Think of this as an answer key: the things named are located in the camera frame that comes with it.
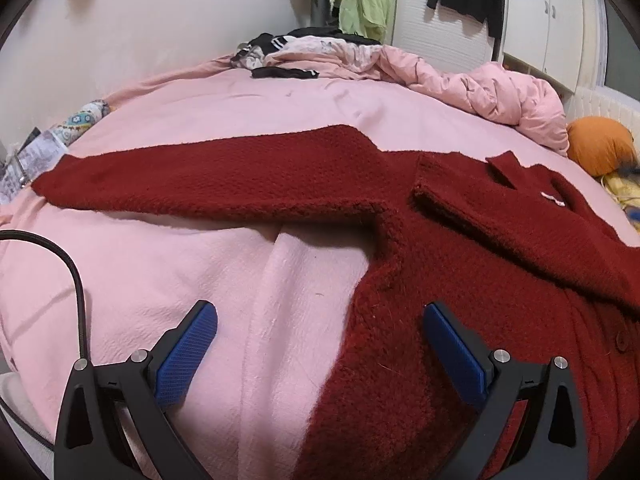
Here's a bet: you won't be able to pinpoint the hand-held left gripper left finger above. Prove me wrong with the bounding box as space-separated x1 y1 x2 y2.
54 300 219 480

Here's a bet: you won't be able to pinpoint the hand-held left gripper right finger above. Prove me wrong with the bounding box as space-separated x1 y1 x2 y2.
422 301 590 480

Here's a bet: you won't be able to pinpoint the dark red knit sweater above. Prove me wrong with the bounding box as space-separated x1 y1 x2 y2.
31 124 640 480

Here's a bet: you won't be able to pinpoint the black crumpled clothes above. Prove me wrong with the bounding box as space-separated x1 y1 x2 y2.
287 25 381 46

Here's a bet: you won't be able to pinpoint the pink bed sheet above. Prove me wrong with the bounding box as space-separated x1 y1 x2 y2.
0 57 640 480

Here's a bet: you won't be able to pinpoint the yellow pillow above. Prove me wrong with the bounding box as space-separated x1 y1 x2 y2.
600 167 640 233

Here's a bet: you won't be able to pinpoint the orange pillow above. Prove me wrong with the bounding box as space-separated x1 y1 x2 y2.
566 116 640 177

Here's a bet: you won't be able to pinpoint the floral patterned cloth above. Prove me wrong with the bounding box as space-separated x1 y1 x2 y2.
52 100 111 146

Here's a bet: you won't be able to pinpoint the pink puffy duvet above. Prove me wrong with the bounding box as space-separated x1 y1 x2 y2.
262 35 571 157

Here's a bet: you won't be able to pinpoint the white tufted headboard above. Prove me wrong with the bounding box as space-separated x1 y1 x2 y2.
565 85 640 136

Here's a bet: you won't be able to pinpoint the black striped cloth strip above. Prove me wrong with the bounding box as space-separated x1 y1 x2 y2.
250 66 321 81

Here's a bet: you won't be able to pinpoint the black white striped garment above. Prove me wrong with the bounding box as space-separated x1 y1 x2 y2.
230 32 296 71

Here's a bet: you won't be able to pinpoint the white louvered door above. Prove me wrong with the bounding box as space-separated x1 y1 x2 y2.
390 0 503 66

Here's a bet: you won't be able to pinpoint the white printed cloth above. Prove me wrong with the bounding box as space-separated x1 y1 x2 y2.
265 36 381 68

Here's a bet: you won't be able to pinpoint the dark grey pipe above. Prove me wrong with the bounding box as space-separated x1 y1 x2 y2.
311 0 335 28

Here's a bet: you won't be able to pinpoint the black cable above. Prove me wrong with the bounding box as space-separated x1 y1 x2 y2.
0 230 91 451

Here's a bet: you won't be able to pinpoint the white wall cabinet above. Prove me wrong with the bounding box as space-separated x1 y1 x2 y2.
500 0 603 93

